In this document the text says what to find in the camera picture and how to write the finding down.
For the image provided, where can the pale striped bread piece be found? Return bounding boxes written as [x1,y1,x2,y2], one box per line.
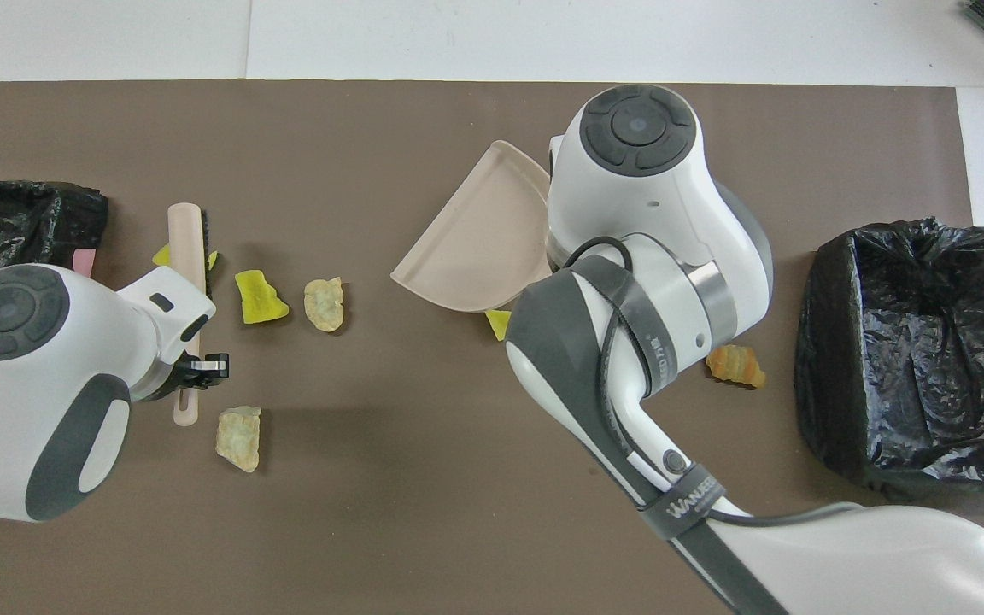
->
[216,406,262,473]
[303,277,345,333]

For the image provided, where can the beige plastic dustpan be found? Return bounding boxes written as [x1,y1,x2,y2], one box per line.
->
[390,140,554,313]

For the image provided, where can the pink bin with black bag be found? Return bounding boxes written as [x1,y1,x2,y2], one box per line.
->
[0,178,108,419]

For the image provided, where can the black bag lined bin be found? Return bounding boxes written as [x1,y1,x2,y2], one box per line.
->
[794,216,984,510]

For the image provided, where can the orange croissant piece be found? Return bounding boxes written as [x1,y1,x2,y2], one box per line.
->
[706,344,766,390]

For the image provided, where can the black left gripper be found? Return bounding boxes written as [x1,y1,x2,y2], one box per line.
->
[174,352,230,392]

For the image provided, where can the brown table mat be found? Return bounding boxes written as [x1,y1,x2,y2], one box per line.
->
[0,80,984,615]

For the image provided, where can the beige hand brush black bristles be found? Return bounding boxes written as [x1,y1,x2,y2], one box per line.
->
[167,202,213,426]

